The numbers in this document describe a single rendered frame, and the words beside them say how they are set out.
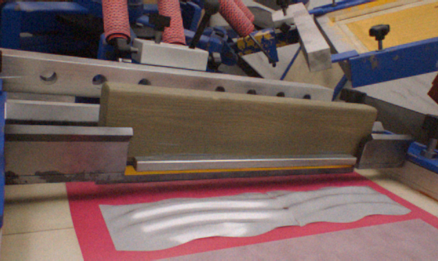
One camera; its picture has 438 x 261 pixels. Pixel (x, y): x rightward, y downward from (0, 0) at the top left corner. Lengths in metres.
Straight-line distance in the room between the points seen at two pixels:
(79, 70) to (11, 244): 0.32
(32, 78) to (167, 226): 0.32
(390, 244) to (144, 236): 0.24
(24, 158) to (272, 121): 0.25
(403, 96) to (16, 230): 2.57
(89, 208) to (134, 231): 0.06
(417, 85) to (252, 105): 2.32
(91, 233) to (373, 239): 0.27
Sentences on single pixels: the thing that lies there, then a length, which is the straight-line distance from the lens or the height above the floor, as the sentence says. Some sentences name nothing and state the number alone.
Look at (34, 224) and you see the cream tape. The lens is 0.33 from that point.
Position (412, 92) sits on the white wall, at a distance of 2.70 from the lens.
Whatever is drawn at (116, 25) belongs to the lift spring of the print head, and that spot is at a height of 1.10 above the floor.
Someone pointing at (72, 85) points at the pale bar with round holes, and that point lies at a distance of 0.58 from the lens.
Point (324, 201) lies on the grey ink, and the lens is 0.44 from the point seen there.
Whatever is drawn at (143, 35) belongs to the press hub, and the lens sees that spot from 1.05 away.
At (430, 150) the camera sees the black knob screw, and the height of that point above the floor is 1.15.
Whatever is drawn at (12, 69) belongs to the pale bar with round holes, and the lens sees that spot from 0.57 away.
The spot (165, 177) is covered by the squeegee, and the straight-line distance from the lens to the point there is 0.40.
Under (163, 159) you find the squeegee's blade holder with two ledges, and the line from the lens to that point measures 0.37.
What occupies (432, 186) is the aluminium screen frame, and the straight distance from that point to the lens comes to 0.59.
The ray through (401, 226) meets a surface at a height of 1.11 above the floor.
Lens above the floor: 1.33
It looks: 29 degrees down
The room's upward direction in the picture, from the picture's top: 20 degrees clockwise
